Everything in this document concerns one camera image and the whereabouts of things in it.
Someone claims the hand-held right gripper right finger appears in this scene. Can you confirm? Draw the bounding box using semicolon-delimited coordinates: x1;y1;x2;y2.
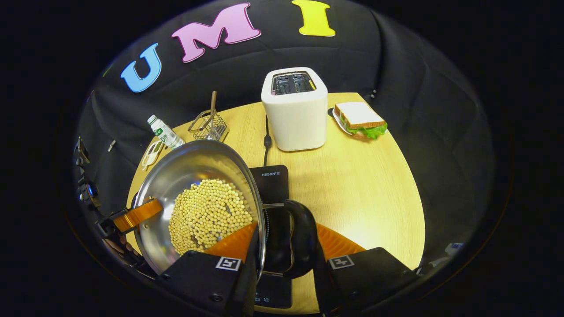
315;222;419;315

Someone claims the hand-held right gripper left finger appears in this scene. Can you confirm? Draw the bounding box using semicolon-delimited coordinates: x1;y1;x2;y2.
156;221;260;317

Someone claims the stainless steel pot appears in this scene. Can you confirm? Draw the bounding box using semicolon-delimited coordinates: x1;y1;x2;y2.
132;140;319;280

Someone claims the black induction cooktop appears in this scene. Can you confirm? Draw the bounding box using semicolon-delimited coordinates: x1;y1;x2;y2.
249;165;293;309

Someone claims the white divided dish of beans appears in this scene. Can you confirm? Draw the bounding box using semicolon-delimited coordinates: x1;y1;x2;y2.
141;140;164;171

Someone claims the pile of soybeans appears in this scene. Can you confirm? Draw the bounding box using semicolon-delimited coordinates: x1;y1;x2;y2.
168;178;254;256

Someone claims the white bottle with green label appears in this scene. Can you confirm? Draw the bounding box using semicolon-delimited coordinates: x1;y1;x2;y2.
147;115;186;150

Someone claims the white plate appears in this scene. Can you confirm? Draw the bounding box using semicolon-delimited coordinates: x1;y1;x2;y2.
328;107;368;140

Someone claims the sandwich with lettuce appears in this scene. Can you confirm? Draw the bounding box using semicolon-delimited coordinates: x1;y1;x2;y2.
334;102;388;140

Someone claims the white toaster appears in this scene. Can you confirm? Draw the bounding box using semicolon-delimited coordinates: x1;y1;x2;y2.
261;67;329;152

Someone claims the black backdrop cloth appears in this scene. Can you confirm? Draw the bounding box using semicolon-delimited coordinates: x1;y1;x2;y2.
73;0;496;265

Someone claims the wire utensil holder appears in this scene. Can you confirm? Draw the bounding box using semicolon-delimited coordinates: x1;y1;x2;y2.
188;110;229;142

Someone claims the black toaster power cable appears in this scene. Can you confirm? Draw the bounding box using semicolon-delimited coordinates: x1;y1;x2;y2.
263;114;273;167

